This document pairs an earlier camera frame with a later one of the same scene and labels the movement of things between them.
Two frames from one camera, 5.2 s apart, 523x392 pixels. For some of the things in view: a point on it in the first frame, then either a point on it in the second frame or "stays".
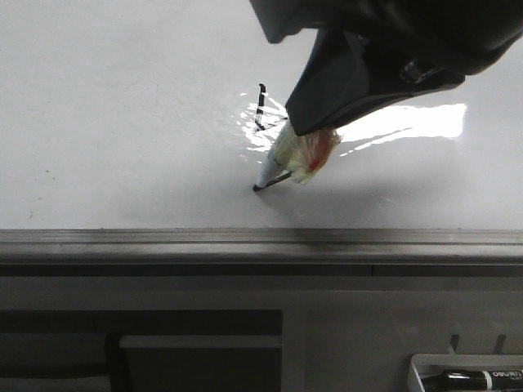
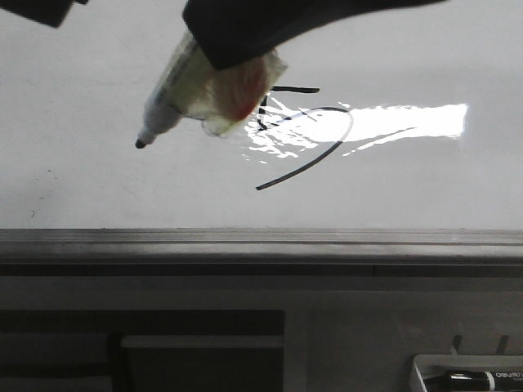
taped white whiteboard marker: [300, 155] → [224, 100]
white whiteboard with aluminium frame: [133, 131] stays
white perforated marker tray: [422, 366] stays
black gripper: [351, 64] → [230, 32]
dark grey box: [141, 350] stays
